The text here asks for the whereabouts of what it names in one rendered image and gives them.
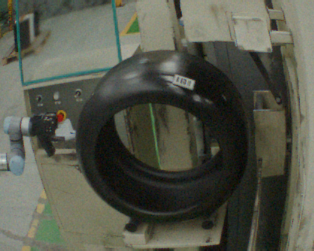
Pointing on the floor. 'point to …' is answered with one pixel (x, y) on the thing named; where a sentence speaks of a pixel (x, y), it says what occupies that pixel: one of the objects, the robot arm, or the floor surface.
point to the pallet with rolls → (12, 48)
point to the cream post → (168, 136)
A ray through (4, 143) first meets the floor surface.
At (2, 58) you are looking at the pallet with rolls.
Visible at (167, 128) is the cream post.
